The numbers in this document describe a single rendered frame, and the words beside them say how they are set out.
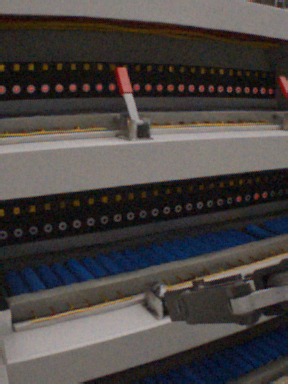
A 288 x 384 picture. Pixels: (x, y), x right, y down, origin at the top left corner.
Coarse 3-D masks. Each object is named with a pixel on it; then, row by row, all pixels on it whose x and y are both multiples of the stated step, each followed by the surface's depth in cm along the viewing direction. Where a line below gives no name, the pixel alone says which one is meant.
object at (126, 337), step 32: (160, 224) 64; (192, 224) 68; (0, 256) 53; (0, 288) 51; (0, 320) 40; (96, 320) 44; (128, 320) 45; (160, 320) 45; (32, 352) 38; (64, 352) 39; (96, 352) 41; (128, 352) 43; (160, 352) 45
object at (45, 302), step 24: (264, 240) 62; (168, 264) 53; (192, 264) 54; (216, 264) 56; (240, 264) 58; (72, 288) 46; (96, 288) 47; (120, 288) 49; (168, 288) 50; (24, 312) 43; (48, 312) 45; (72, 312) 44
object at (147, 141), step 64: (0, 64) 54; (64, 64) 58; (128, 64) 63; (0, 128) 45; (64, 128) 48; (128, 128) 46; (192, 128) 54; (256, 128) 59; (0, 192) 39; (64, 192) 42
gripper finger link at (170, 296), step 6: (180, 288) 39; (186, 288) 38; (192, 288) 37; (168, 294) 40; (174, 294) 39; (180, 294) 38; (168, 300) 41; (174, 300) 40; (168, 306) 41; (174, 306) 40; (174, 312) 40; (174, 318) 40; (180, 318) 39
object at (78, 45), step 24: (0, 48) 58; (24, 48) 60; (48, 48) 62; (72, 48) 64; (96, 48) 66; (120, 48) 68; (144, 48) 70; (168, 48) 72; (192, 48) 75; (216, 48) 77; (240, 48) 80; (264, 48) 84; (72, 192) 62; (96, 192) 63
